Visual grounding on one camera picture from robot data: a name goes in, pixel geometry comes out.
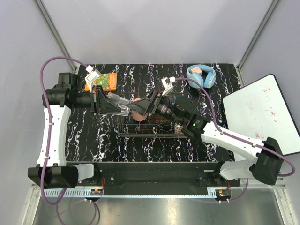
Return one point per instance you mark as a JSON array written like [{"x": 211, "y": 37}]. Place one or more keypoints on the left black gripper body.
[{"x": 86, "y": 99}]

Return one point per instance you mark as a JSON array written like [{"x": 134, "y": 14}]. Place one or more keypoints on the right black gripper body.
[{"x": 161, "y": 107}]

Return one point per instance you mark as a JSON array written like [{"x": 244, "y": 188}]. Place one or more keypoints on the small pink cup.
[{"x": 136, "y": 116}]

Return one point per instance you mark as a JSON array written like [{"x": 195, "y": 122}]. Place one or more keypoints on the wire dish rack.
[{"x": 128, "y": 127}]

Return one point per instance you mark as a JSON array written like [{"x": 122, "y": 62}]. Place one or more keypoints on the clear drinking glass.
[{"x": 121, "y": 103}]

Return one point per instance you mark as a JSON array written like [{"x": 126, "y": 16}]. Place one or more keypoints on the beige patterned bowl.
[{"x": 178, "y": 129}]

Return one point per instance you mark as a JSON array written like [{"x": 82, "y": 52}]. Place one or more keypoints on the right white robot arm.
[{"x": 262, "y": 158}]

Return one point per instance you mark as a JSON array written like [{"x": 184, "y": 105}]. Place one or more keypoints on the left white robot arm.
[{"x": 57, "y": 112}]

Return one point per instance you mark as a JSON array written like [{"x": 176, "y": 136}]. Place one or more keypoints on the orange book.
[{"x": 107, "y": 81}]

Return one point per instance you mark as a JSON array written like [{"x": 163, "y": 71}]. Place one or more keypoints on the pink cube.
[{"x": 196, "y": 70}]

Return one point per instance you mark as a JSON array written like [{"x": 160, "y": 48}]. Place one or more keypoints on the light blue headphones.
[{"x": 206, "y": 79}]

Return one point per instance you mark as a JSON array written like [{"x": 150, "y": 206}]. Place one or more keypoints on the white whiteboard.
[{"x": 259, "y": 110}]

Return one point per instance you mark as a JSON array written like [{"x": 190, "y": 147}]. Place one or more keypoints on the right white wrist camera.
[{"x": 167, "y": 84}]

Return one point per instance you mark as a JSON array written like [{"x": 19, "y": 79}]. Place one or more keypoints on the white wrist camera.
[
  {"x": 167, "y": 84},
  {"x": 91, "y": 76}
]

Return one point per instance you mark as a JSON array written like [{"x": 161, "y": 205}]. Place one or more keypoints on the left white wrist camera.
[{"x": 91, "y": 76}]

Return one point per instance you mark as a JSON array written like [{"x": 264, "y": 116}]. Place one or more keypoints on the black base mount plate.
[{"x": 116, "y": 174}]

